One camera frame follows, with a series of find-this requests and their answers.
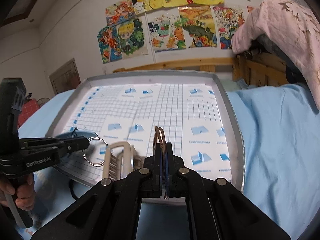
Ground silver ring bracelet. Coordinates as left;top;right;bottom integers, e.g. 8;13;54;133
83;136;110;168

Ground blue cartoon bed sheet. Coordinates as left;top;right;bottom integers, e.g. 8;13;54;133
16;84;319;239

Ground brown hair tie with bead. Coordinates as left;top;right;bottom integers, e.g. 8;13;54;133
152;126;168;156

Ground wooden side bed frame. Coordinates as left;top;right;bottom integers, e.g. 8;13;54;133
233;53;289;87

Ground grey shallow box tray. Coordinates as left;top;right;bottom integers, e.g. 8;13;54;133
47;70;245;190

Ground wooden headboard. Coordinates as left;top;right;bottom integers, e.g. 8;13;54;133
113;57;239;73

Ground person left hand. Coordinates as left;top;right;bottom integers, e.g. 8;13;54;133
1;173;36;211

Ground children drawings on wall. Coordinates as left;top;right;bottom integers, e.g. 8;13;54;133
97;0;253;63

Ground brown wooden door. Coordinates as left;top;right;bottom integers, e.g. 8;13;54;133
49;58;81;95

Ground pink floral blanket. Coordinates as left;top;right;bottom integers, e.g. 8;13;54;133
232;0;319;107

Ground red checkered bag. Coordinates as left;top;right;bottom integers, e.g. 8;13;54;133
18;99;40;128

